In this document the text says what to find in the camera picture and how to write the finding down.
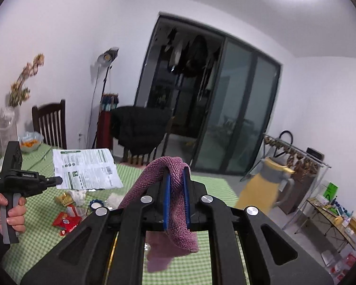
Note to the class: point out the hanging dark clothes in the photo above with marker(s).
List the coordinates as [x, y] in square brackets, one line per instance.
[195, 56]

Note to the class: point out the studio lamp on stand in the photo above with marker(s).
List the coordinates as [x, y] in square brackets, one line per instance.
[106, 56]

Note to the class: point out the green box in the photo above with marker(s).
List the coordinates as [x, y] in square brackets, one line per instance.
[330, 191]

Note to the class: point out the dark sliding glass door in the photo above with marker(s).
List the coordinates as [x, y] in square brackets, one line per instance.
[240, 109]

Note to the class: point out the glass bowl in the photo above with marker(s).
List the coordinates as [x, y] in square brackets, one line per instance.
[31, 145]

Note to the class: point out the red snack packet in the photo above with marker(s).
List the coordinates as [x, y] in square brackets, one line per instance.
[66, 222]

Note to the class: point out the pink cloth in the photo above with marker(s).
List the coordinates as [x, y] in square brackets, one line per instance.
[142, 190]

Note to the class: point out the yellow mug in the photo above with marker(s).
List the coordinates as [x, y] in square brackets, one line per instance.
[338, 220]

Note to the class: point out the glass vase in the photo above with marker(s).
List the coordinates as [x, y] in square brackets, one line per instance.
[6, 130]

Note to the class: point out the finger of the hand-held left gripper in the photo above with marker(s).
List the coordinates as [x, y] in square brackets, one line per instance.
[55, 181]

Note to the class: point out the black jacket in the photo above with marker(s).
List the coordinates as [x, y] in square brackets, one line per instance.
[139, 130]

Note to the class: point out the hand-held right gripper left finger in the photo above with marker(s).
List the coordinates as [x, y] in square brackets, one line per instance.
[166, 204]

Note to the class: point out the dried flower branches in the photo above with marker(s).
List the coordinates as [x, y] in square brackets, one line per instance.
[20, 86]

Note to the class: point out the row of hanging dried food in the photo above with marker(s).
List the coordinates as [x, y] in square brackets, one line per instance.
[296, 157]

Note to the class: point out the red fabric rack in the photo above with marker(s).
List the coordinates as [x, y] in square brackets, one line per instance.
[103, 130]

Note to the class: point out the white floor scale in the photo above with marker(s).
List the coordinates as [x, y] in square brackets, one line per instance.
[328, 257]

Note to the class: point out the folding camp table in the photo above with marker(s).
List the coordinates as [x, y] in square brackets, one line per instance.
[323, 213]

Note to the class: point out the metal drying rack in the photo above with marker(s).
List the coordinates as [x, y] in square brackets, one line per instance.
[320, 163]

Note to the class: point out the person's left hand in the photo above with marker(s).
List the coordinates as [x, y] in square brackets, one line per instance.
[17, 216]

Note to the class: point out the black looped tube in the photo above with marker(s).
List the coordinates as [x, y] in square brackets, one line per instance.
[289, 133]

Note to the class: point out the gold foil packet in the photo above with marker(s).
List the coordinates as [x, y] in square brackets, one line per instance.
[63, 199]

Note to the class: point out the yellow thermos jug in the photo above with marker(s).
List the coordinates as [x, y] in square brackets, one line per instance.
[255, 190]

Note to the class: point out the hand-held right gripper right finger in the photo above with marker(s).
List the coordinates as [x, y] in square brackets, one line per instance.
[187, 204]

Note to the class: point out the group of small bottles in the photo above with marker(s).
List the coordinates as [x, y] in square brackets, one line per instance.
[341, 209]

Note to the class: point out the white printed packaging sheet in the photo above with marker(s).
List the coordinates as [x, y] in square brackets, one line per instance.
[86, 166]

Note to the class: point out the green checked tablecloth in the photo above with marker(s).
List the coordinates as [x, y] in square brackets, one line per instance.
[41, 213]

